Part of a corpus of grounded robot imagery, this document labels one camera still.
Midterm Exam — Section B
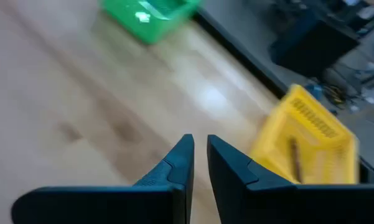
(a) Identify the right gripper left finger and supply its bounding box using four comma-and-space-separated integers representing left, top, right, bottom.
11, 133, 195, 224

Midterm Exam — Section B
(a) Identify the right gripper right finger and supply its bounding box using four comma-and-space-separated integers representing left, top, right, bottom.
207, 134, 374, 224

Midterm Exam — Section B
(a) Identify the brown crayon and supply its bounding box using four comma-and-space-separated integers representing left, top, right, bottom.
288, 136, 303, 184

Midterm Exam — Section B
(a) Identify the yellow plastic basket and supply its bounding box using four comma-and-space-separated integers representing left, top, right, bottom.
250, 83, 360, 185

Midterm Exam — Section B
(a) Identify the black equipment box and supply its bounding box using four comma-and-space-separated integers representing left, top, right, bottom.
269, 12, 360, 78

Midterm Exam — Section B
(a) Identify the green plastic basket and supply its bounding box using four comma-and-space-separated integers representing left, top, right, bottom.
99, 0, 203, 45

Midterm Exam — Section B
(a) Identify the black aluminium rig frame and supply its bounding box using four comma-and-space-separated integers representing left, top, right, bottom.
191, 7, 289, 100

